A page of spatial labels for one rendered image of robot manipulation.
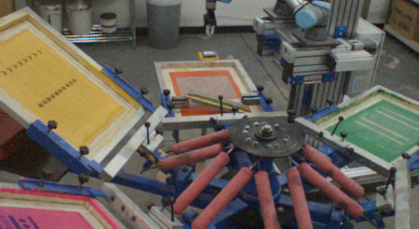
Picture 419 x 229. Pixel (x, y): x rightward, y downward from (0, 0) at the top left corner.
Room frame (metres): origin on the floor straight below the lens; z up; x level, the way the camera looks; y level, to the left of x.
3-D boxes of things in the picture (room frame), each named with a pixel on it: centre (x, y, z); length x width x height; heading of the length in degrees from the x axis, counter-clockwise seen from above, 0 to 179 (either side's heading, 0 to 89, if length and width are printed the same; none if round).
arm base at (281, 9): (3.39, -0.52, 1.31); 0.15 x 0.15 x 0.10
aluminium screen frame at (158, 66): (2.67, -0.01, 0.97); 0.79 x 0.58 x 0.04; 13
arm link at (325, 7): (2.91, -0.67, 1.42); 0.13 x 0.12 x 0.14; 142
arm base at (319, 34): (2.92, -0.67, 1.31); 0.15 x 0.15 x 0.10
